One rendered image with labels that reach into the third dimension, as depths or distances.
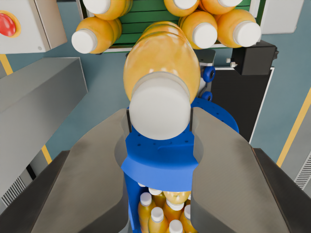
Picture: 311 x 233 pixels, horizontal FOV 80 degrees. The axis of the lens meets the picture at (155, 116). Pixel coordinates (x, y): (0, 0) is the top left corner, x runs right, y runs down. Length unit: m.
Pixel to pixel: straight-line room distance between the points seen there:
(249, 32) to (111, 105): 1.47
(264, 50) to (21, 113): 0.97
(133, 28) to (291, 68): 1.45
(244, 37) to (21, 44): 0.40
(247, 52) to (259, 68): 0.05
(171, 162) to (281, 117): 1.75
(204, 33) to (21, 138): 0.92
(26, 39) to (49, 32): 0.04
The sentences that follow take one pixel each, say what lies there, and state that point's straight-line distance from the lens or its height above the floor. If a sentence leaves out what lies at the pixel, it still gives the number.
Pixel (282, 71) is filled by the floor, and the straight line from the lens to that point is 1.79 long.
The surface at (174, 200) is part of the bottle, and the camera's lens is 0.47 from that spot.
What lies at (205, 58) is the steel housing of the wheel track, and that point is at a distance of 0.56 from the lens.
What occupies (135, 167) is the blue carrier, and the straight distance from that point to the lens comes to 0.36.
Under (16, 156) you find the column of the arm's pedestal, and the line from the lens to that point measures 1.05.
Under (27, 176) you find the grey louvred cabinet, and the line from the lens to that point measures 2.55.
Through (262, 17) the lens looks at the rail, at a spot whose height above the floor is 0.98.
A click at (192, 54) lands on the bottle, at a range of 0.16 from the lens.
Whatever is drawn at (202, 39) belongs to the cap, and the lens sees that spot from 0.36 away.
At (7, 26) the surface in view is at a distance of 0.43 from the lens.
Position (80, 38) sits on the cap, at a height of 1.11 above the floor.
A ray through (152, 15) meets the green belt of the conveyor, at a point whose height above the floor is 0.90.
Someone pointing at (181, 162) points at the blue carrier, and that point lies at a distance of 0.33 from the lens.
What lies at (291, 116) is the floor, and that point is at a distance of 2.06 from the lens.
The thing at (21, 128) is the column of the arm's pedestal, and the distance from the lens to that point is 1.05.
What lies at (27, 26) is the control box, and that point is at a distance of 0.43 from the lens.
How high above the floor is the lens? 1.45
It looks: 58 degrees down
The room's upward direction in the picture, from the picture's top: 176 degrees counter-clockwise
